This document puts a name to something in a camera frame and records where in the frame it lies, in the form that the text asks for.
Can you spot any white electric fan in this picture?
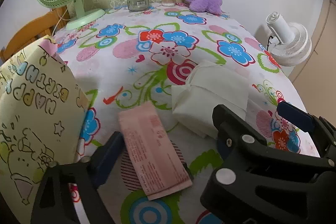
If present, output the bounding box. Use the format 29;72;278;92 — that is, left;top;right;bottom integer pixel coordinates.
265;11;312;67

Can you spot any beige door panel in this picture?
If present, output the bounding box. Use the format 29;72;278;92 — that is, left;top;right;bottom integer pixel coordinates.
289;0;336;111

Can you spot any white soft tissue pack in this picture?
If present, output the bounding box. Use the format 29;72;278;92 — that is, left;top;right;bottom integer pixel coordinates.
171;60;250;139

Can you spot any white fan power cord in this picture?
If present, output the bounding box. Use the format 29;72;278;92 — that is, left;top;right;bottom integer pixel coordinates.
51;4;75;38

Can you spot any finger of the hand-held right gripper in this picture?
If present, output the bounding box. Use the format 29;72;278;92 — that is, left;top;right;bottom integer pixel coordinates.
276;101;336;159

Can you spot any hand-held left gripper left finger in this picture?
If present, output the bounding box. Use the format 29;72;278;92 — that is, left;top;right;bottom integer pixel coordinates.
30;131;127;224

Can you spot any floral printed tablecloth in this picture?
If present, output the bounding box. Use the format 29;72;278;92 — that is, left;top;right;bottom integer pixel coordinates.
50;2;322;224

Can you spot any yellow printed fabric storage box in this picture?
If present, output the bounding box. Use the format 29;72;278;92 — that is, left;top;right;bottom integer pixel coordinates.
0;36;90;207

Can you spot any pink paper packet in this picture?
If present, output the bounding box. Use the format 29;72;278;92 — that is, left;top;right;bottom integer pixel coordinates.
118;103;193;201

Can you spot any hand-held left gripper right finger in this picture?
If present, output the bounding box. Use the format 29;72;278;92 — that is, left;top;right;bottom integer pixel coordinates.
200;105;336;224

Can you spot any wooden bed headboard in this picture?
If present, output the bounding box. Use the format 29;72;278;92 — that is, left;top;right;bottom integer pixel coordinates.
0;7;69;62

